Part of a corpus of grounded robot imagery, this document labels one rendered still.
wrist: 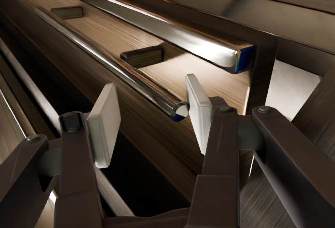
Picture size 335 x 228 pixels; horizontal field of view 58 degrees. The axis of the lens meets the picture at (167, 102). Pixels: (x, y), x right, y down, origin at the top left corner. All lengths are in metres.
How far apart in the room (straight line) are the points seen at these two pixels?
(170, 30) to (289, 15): 0.15
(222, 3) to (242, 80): 0.19
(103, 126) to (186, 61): 0.13
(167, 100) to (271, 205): 0.13
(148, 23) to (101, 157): 0.14
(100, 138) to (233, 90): 0.12
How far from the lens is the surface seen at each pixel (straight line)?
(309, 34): 0.33
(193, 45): 0.23
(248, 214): 0.28
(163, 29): 0.26
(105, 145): 0.17
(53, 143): 0.16
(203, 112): 0.16
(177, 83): 0.29
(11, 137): 0.59
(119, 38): 0.38
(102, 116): 0.17
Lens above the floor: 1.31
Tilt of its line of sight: 1 degrees down
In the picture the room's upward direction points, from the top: 144 degrees counter-clockwise
